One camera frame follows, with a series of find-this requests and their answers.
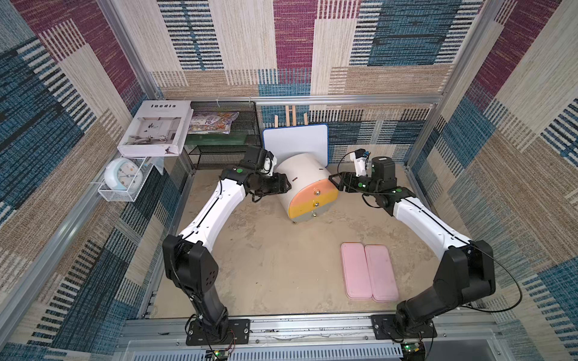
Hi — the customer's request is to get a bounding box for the yellow drawer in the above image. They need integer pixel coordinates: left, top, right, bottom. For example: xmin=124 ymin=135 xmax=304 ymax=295
xmin=288 ymin=190 xmax=339 ymax=218

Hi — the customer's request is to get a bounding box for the orange drawer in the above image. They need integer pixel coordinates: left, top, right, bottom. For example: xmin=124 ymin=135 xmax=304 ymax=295
xmin=290 ymin=178 xmax=339 ymax=208

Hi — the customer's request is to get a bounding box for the white round drawer cabinet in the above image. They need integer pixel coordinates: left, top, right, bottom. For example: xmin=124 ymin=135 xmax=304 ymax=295
xmin=276 ymin=153 xmax=331 ymax=220

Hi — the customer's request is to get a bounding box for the grey green drawer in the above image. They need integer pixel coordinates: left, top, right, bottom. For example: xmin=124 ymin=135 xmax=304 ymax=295
xmin=288 ymin=201 xmax=333 ymax=224

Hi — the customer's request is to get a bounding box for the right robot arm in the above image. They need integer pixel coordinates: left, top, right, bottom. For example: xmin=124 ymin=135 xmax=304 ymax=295
xmin=329 ymin=149 xmax=496 ymax=338

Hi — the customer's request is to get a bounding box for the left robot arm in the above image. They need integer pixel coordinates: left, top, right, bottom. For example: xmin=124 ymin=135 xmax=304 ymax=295
xmin=162 ymin=165 xmax=291 ymax=340

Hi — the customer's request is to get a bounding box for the blue framed whiteboard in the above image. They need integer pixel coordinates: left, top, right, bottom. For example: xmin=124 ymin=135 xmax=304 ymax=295
xmin=263 ymin=124 xmax=329 ymax=166

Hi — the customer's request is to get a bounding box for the colourful snack bag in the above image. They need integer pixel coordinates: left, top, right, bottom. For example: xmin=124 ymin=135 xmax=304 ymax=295
xmin=188 ymin=112 xmax=239 ymax=135

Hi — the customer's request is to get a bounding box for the pink tray left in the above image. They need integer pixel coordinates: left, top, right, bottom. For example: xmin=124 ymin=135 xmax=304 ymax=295
xmin=341 ymin=242 xmax=373 ymax=300

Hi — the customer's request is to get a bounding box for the pink tray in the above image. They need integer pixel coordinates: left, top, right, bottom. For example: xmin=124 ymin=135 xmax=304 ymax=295
xmin=341 ymin=242 xmax=373 ymax=300
xmin=364 ymin=245 xmax=399 ymax=302

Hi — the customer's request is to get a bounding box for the pink tray right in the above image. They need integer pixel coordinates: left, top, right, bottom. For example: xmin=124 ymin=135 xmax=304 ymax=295
xmin=364 ymin=245 xmax=399 ymax=302

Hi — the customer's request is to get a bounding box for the white magazine book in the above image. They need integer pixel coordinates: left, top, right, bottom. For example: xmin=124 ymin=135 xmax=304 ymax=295
xmin=117 ymin=100 xmax=194 ymax=158

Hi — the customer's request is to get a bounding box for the white alarm clock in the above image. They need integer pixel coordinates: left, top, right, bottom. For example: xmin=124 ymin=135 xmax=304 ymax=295
xmin=104 ymin=157 xmax=144 ymax=192

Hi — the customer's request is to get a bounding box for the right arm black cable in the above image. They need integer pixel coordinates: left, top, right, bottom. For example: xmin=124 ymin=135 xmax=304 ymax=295
xmin=336 ymin=151 xmax=524 ymax=314

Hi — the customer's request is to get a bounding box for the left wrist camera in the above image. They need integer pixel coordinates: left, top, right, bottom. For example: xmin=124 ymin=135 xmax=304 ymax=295
xmin=239 ymin=146 xmax=277 ymax=176

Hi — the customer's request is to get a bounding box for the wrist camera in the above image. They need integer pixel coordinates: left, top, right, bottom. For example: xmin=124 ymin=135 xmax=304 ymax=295
xmin=239 ymin=146 xmax=277 ymax=176
xmin=349 ymin=148 xmax=370 ymax=177

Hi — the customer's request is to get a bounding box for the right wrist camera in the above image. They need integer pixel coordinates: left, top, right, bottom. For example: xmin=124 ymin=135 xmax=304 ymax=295
xmin=349 ymin=148 xmax=370 ymax=177

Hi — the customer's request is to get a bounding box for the black wire shelf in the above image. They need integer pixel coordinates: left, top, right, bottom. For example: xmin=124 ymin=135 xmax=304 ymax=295
xmin=185 ymin=101 xmax=262 ymax=170

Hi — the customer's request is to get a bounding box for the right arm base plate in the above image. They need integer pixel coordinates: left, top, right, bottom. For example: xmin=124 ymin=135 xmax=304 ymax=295
xmin=370 ymin=314 xmax=437 ymax=342

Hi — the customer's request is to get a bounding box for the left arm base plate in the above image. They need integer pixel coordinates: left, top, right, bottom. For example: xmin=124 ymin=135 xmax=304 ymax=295
xmin=185 ymin=317 xmax=251 ymax=346

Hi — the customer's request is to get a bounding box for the white wire basket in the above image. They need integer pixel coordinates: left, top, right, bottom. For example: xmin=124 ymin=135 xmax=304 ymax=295
xmin=97 ymin=157 xmax=164 ymax=202

